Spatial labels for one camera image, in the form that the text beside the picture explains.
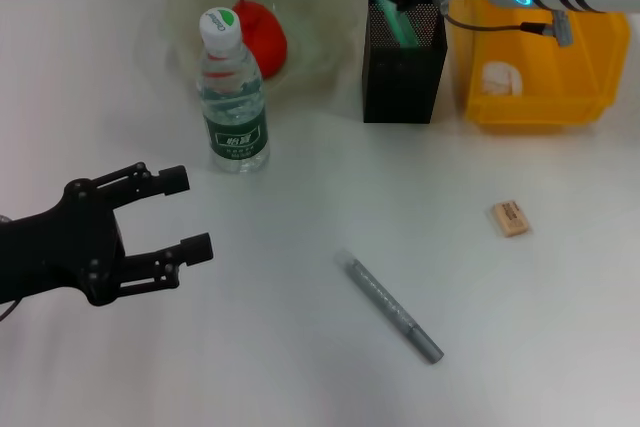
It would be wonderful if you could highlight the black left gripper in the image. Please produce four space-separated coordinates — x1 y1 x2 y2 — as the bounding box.
0 161 215 308

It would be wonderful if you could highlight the green label water bottle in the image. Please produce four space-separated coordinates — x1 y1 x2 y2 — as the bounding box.
198 7 271 176

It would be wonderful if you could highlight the white paper ball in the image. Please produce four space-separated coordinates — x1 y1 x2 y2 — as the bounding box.
480 60 524 96

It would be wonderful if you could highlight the red-orange fruit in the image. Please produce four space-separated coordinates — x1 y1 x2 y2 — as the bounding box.
230 0 290 81

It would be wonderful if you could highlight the grey marker pen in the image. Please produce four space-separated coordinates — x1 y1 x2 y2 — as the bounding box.
333 248 445 365

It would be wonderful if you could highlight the translucent glass fruit bowl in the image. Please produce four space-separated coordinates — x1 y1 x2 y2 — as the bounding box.
164 0 359 99

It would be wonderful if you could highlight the black mesh pen holder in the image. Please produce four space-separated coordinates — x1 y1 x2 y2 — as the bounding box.
362 0 448 124

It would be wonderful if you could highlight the beige eraser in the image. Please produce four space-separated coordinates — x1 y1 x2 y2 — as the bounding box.
491 200 532 238

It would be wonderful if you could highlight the yellow plastic bin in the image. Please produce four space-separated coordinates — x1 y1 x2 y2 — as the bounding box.
447 0 632 136

